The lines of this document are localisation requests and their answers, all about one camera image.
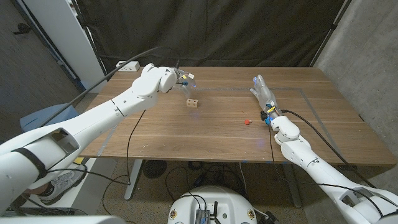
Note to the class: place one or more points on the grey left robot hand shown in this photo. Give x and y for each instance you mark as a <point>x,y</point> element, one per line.
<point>186,88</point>

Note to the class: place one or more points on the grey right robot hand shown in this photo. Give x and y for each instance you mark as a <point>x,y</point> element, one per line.
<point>266,96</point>

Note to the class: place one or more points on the small wooden block with holes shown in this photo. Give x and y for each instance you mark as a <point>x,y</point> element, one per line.
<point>192,103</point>

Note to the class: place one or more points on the wooden screw with red head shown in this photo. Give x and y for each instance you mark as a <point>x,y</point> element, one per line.
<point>247,122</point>

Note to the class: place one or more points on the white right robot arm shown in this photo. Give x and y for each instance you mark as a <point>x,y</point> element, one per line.
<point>311,158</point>

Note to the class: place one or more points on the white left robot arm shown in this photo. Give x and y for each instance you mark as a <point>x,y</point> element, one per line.
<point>93,118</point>

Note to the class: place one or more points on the white power strip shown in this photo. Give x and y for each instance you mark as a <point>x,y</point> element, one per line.
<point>132,66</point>

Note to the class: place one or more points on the black curtain backdrop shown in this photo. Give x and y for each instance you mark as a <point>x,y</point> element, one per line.
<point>211,31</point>

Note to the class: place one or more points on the round black fan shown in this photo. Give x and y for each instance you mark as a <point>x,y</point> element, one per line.
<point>154,169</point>

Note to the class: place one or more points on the grey table leg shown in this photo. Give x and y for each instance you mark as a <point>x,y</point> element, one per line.
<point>134,180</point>
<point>292,186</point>

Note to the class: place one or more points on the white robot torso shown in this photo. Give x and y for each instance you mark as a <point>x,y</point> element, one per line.
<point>224,202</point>

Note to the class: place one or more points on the white cabinet panel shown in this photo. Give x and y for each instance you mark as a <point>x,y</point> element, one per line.
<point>68,40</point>

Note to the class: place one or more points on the grey electronics box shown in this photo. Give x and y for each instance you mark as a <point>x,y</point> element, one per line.
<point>202,216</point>

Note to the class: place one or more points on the blue padded stool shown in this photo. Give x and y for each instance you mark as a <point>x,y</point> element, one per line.
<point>37,119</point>

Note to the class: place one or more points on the black frame pole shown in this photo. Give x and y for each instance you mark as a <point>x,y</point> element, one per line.
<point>90,40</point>
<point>329,31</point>

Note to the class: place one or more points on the black wall rail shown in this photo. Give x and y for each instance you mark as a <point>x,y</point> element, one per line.
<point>46,46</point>

